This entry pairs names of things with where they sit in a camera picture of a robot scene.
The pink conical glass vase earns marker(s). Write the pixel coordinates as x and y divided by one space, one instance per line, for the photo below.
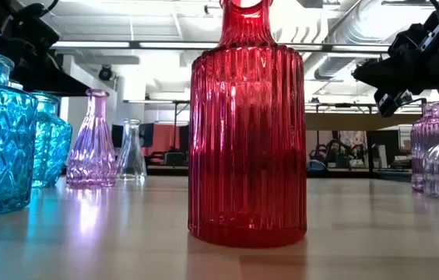
93 155

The blue textured glass vase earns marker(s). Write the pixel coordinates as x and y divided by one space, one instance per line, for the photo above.
1 148
52 144

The blue bag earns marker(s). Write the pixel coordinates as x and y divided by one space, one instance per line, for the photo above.
317 166

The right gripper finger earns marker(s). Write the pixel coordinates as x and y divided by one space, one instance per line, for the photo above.
392 101
375 72

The orange partition panel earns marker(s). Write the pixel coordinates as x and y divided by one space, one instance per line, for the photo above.
163 138

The purple ribbed glass vase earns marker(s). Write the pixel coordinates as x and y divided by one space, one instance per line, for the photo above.
426 144

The person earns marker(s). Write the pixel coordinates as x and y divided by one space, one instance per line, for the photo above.
333 149

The red ribbed glass vase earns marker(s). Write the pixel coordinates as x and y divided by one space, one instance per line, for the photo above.
246 136

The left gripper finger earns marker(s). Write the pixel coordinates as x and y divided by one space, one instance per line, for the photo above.
56 87

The black ceiling spotlight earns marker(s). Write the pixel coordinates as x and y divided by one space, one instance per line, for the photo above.
105 74

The wooden shelf black frame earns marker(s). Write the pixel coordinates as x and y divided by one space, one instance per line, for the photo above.
359 121

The colourful poster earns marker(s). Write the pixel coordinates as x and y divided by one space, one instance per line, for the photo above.
353 138

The black computer monitor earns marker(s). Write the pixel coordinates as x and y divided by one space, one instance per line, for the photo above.
147 134

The clear conical glass vase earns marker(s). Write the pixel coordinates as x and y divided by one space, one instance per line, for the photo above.
131 163

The ceiling light strip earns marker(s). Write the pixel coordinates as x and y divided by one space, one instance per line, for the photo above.
95 44

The silver ventilation duct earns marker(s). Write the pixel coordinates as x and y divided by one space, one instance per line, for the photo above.
328 66

